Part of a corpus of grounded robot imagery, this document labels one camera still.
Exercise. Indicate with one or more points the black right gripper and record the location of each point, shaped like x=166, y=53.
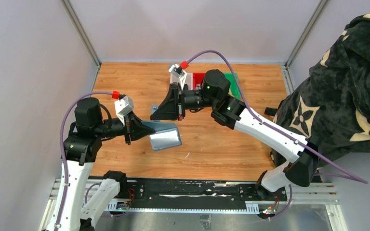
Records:
x=178, y=102

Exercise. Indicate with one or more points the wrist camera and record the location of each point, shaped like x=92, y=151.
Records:
x=179, y=72
x=123, y=106

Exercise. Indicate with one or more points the red plastic bin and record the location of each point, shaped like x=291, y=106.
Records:
x=197, y=79

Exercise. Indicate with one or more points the black floral blanket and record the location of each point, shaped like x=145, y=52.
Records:
x=332, y=106

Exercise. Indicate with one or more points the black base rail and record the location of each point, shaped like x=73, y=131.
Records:
x=194, y=195

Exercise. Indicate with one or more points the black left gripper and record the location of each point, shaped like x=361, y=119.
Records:
x=128, y=127

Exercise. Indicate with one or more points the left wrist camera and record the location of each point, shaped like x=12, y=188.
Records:
x=123, y=106

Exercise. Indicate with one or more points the green plastic bin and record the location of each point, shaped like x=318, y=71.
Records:
x=233, y=90

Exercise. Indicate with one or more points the blue card holder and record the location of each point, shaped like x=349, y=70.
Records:
x=166, y=135

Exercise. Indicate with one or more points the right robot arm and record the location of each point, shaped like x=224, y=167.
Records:
x=300, y=164

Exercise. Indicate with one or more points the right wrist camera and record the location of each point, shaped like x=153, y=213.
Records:
x=179, y=72

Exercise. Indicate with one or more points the white plastic bin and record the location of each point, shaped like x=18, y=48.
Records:
x=188, y=80

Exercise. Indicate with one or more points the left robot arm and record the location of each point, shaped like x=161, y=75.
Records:
x=93, y=125

